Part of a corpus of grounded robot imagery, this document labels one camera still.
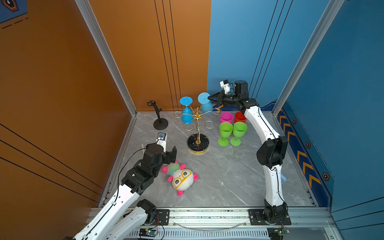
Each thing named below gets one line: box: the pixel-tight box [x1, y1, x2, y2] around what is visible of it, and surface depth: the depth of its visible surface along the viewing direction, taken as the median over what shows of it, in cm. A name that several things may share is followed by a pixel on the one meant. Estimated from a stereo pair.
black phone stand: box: [147, 100, 169, 131], surface depth 113 cm
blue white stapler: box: [281, 174, 287, 183], surface depth 85 cm
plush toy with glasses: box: [161, 160, 199, 196], surface depth 82 cm
